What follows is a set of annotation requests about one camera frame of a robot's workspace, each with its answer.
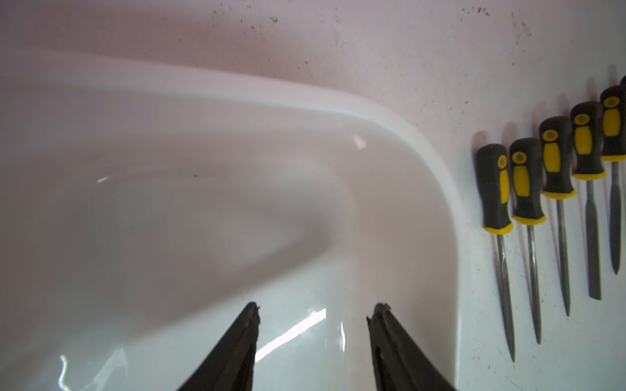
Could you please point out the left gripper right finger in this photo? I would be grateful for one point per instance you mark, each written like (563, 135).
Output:
(398, 362)

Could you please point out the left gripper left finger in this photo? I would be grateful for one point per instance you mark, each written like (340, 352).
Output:
(230, 365)

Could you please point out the white storage tray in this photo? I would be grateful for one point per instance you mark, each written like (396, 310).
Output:
(144, 205)

